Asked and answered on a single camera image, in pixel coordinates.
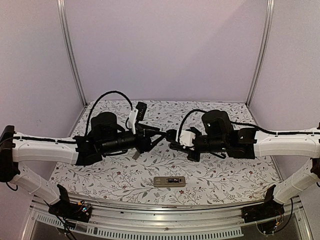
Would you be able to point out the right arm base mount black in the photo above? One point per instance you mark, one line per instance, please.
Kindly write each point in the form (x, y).
(265, 210)

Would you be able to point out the right aluminium frame post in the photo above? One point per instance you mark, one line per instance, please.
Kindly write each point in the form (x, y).
(270, 5)

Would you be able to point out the grey remote control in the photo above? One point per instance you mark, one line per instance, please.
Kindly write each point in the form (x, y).
(160, 182)

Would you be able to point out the dark blue battery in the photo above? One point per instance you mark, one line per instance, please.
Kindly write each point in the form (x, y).
(173, 180)

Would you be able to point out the aluminium front rail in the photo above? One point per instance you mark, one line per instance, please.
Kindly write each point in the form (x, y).
(120, 220)

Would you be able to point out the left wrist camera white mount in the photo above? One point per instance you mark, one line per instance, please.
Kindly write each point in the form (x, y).
(136, 114)

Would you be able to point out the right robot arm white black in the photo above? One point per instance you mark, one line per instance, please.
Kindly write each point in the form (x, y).
(250, 142)

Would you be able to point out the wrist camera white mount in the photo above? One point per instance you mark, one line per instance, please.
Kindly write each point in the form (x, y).
(136, 114)
(185, 139)

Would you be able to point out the grey battery compartment cover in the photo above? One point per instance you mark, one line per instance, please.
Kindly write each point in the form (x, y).
(136, 155)

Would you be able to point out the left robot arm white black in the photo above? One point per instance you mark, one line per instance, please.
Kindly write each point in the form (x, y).
(106, 138)

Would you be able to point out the floral patterned table mat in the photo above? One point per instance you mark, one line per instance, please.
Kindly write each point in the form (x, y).
(212, 181)

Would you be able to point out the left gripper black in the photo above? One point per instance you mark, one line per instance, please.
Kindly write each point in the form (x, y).
(144, 143)

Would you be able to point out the left aluminium frame post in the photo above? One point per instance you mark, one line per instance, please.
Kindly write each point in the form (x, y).
(70, 51)

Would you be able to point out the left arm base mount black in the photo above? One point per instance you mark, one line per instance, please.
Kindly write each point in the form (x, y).
(80, 211)

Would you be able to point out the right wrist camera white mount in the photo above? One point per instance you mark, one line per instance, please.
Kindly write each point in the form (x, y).
(185, 139)

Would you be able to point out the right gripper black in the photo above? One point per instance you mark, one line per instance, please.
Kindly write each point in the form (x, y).
(177, 146)

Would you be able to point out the aluminium frame post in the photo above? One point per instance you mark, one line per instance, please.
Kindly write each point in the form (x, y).
(270, 5)
(70, 51)

